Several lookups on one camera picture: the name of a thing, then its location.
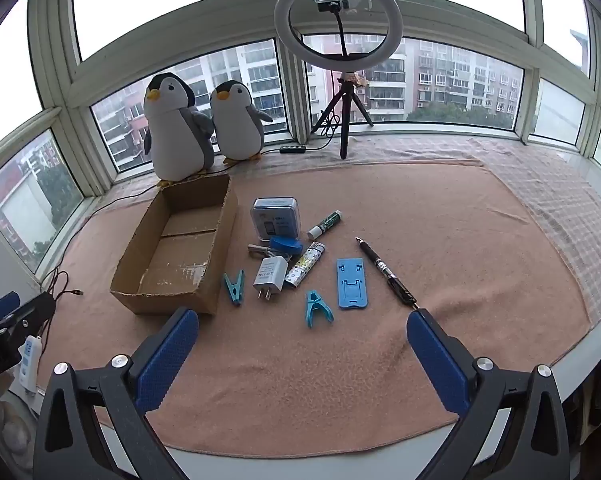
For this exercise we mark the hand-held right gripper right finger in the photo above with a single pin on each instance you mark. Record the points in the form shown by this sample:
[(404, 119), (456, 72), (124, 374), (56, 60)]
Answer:
[(440, 365)]

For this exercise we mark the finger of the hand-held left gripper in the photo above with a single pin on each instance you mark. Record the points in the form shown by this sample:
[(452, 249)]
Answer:
[(33, 317), (0, 307)]

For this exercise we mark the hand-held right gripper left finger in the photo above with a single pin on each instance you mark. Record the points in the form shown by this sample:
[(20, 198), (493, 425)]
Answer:
[(168, 360)]

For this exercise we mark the blue plastic clip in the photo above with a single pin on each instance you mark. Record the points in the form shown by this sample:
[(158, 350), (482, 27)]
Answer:
[(234, 290), (314, 307)]

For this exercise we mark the cardboard box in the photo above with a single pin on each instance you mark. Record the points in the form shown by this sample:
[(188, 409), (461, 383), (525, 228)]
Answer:
[(180, 260)]

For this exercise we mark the black pen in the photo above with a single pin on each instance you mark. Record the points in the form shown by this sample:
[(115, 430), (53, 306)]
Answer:
[(388, 272)]

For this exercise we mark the blue phone stand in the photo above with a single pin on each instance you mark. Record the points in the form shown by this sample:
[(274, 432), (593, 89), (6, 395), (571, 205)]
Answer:
[(343, 285)]

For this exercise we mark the white power adapter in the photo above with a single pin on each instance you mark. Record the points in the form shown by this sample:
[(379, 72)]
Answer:
[(268, 275)]

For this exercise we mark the patterned white lighter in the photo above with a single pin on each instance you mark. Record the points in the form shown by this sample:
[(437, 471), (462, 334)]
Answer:
[(303, 267)]

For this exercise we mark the green and white tube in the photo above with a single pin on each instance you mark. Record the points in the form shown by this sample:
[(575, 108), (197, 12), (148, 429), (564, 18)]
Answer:
[(324, 225)]

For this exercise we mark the white and blue device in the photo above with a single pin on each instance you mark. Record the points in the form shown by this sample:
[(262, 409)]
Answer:
[(30, 355)]

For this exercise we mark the silver tin box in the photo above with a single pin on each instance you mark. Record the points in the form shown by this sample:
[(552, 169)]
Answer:
[(275, 217)]

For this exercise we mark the checkered cloth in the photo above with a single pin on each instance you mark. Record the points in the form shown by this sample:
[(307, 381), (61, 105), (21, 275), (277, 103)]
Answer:
[(545, 185)]

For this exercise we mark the large penguin plush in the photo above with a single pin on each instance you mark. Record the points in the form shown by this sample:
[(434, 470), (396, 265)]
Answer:
[(175, 130)]

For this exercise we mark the small penguin plush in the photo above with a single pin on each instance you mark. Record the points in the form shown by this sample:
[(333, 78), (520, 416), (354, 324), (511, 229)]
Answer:
[(238, 125)]

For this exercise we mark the black webcam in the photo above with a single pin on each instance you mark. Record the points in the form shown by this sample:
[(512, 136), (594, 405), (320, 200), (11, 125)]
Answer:
[(330, 6)]

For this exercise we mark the white window frame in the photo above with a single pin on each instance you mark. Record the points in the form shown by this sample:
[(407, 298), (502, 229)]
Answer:
[(55, 60)]

